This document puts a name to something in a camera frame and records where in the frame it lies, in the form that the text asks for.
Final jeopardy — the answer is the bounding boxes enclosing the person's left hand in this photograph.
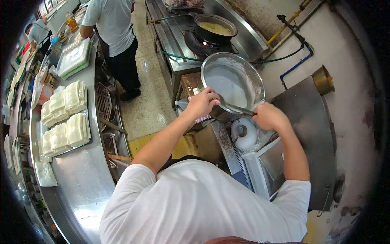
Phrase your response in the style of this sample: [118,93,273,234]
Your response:
[184,87,220,121]

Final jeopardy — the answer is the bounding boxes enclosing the large steel mixing bowl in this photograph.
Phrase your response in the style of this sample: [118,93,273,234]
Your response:
[200,52,266,116]

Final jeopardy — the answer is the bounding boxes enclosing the long steel counter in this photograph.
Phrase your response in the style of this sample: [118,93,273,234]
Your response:
[29,30,134,244]

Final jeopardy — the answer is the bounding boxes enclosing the black gas tap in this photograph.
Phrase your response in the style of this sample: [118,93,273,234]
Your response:
[277,14,307,49]

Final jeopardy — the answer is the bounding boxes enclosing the yellow wooden board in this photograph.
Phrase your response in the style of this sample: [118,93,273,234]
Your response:
[128,132,198,160]

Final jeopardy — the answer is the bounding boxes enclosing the person's body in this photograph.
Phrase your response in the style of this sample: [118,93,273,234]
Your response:
[98,155,312,244]

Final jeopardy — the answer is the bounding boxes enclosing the pile of clear plastic bags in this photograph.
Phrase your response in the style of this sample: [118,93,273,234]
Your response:
[34,157,58,187]

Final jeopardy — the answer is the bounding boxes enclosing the black wok with yellow food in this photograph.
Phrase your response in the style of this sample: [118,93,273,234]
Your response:
[150,13,238,46]

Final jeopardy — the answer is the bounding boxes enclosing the clear bottle with blue cap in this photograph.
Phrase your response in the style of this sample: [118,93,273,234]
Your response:
[50,34,62,52]

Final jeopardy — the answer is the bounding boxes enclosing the small wooden table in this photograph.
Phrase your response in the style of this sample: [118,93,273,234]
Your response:
[176,72,208,107]

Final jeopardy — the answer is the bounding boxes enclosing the round slatted rack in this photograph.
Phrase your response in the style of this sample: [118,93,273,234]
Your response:
[95,81,113,132]

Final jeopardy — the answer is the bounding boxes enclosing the person's left fingers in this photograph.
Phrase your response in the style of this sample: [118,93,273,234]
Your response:
[198,87,220,107]

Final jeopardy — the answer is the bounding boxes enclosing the brass funnel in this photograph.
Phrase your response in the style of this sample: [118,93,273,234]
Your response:
[311,65,335,96]

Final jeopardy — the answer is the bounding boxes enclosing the person's right hand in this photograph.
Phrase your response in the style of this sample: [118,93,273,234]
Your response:
[252,102,292,132]

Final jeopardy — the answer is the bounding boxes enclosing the stacks of white dough sheets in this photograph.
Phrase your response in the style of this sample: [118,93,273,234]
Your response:
[39,81,91,159]

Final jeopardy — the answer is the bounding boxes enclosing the bottle of yellow oil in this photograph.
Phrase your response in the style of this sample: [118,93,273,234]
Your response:
[65,12,79,33]

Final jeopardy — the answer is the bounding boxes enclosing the blue pipe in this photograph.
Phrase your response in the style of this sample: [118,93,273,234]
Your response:
[280,43,314,90]

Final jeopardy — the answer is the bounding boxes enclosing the dark metal container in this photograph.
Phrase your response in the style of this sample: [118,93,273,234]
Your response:
[209,104,241,122]

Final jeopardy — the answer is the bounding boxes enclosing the yellow pipe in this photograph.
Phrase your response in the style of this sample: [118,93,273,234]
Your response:
[266,0,313,46]

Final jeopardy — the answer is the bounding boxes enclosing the steel gas stove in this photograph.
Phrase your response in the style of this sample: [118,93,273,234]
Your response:
[146,0,269,107]

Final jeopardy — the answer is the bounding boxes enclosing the round floury steel lid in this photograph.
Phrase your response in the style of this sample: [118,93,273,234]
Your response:
[230,117,260,151]

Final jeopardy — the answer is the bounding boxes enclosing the stack of white boards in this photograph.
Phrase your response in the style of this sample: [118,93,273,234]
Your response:
[56,37,92,80]

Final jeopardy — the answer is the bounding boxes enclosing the wooden stick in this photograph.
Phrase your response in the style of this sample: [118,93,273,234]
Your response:
[107,154,133,162]

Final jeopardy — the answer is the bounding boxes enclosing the steel dough machine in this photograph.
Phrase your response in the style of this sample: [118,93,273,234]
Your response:
[210,76,337,212]

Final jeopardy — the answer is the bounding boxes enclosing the metal scraper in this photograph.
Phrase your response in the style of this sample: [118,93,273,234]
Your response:
[218,102,256,117]

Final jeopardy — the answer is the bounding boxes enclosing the pink cloth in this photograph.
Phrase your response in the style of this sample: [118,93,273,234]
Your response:
[188,96,212,124]

